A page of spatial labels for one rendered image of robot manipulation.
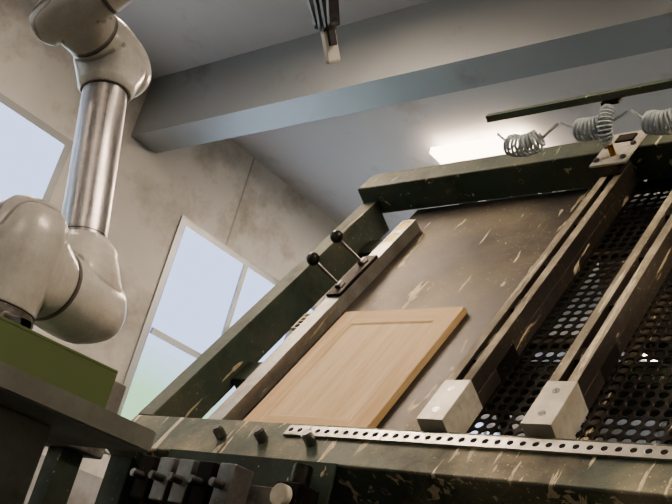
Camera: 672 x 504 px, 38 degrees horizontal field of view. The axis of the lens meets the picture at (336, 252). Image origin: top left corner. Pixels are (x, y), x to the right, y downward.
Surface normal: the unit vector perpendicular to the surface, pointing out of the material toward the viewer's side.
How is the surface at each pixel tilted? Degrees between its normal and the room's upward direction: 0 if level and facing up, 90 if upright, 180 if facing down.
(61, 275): 91
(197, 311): 90
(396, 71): 90
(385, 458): 58
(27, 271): 92
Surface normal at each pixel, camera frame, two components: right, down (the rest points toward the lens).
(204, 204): 0.76, -0.07
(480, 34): -0.60, -0.45
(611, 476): -0.39, -0.85
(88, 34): 0.30, 0.72
